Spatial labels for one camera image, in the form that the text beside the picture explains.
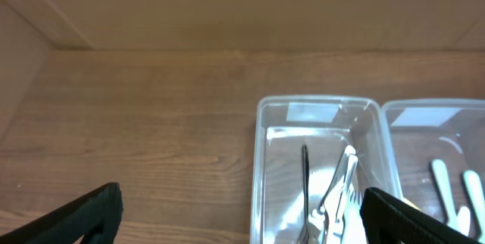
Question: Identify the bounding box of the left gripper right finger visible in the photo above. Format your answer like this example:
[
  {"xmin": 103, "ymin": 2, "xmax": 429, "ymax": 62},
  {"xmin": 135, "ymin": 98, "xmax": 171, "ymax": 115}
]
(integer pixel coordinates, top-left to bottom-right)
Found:
[{"xmin": 360, "ymin": 187, "xmax": 479, "ymax": 244}]

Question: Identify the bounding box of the clear plastic container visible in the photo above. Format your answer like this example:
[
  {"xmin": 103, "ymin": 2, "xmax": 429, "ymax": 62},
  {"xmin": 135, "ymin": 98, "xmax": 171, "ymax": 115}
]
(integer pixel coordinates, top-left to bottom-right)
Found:
[
  {"xmin": 250, "ymin": 95, "xmax": 402, "ymax": 243},
  {"xmin": 383, "ymin": 99, "xmax": 484, "ymax": 240}
]

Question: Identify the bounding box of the teal plastic knife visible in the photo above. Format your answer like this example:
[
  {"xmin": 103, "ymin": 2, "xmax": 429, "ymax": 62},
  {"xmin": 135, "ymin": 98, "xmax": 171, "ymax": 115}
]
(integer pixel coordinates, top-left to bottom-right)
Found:
[{"xmin": 463, "ymin": 170, "xmax": 484, "ymax": 243}]

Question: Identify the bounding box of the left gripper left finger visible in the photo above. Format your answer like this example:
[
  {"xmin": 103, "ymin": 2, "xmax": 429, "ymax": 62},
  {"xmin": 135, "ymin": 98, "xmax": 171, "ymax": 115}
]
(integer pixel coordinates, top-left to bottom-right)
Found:
[{"xmin": 1, "ymin": 182, "xmax": 124, "ymax": 244}]

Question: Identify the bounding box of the white plastic knife in container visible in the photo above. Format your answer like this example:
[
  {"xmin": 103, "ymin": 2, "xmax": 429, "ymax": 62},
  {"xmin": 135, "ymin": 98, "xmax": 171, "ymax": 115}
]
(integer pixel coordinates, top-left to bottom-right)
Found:
[{"xmin": 457, "ymin": 205, "xmax": 471, "ymax": 236}]

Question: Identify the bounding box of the left clear plastic container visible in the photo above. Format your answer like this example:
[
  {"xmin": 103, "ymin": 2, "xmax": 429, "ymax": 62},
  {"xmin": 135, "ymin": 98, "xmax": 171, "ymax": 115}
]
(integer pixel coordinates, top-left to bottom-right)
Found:
[{"xmin": 250, "ymin": 95, "xmax": 402, "ymax": 243}]

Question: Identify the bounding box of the white plastic fork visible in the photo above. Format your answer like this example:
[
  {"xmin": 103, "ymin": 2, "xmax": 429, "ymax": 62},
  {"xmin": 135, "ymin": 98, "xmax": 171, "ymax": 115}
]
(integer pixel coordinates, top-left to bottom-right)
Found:
[{"xmin": 341, "ymin": 189, "xmax": 368, "ymax": 244}]

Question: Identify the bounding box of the yellow plastic knife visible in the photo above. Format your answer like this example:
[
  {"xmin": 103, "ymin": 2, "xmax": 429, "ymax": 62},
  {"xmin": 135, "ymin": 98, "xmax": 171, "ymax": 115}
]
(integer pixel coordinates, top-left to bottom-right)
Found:
[{"xmin": 402, "ymin": 197, "xmax": 422, "ymax": 211}]

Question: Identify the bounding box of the black plastic utensil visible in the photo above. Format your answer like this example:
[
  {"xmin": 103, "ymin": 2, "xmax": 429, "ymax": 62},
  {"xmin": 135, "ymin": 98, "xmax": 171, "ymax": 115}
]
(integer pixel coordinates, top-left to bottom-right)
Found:
[{"xmin": 298, "ymin": 145, "xmax": 310, "ymax": 244}]

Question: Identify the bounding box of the light blue plastic knife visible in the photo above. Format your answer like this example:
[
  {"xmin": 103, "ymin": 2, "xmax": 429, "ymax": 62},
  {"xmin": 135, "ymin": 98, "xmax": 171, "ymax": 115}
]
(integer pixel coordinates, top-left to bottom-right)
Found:
[{"xmin": 431, "ymin": 159, "xmax": 466, "ymax": 233}]

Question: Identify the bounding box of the right clear plastic container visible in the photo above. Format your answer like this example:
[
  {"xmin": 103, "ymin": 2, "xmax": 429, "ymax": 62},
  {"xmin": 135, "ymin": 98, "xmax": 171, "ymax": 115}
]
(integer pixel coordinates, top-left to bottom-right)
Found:
[{"xmin": 383, "ymin": 99, "xmax": 484, "ymax": 240}]

